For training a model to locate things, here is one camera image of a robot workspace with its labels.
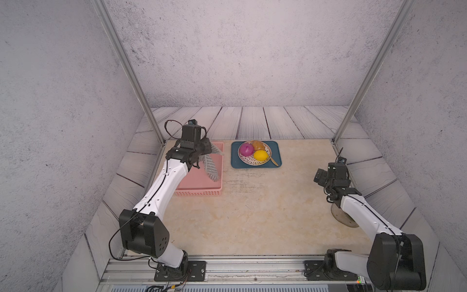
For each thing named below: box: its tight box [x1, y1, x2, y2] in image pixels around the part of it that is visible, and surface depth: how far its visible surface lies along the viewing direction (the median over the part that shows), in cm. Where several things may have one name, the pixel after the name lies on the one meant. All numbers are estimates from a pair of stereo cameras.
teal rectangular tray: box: [231, 140, 283, 169], surface depth 113 cm
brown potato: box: [252, 140, 266, 152], surface depth 114 cm
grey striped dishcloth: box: [198, 142, 225, 182], surface depth 91 cm
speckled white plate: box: [237, 140, 272, 167], surface depth 112 cm
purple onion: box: [239, 142, 255, 157], surface depth 112 cm
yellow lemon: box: [253, 149, 269, 162], surface depth 110 cm
